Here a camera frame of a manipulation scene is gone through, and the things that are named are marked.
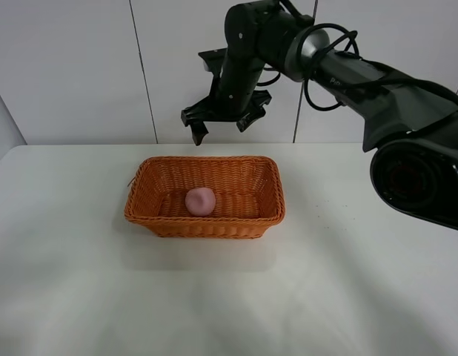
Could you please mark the orange woven wicker basket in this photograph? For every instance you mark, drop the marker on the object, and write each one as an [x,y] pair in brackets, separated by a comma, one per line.
[248,192]

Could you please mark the pink peach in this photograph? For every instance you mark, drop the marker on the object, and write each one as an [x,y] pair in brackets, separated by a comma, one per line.
[200,202]

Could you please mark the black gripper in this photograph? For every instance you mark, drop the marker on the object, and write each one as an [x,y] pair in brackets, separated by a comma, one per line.
[233,96]

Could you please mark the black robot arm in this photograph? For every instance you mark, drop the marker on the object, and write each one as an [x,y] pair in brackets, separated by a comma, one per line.
[411,125]

